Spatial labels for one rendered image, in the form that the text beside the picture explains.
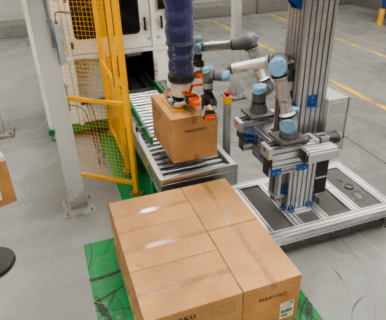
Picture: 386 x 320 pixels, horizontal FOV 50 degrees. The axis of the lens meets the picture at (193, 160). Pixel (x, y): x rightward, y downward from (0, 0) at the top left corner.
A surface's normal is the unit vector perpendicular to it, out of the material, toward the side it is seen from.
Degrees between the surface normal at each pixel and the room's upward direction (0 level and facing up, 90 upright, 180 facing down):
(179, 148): 90
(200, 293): 0
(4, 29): 90
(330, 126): 90
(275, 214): 0
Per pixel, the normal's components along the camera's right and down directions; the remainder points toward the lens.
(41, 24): 0.33, 0.46
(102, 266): -0.03, -0.87
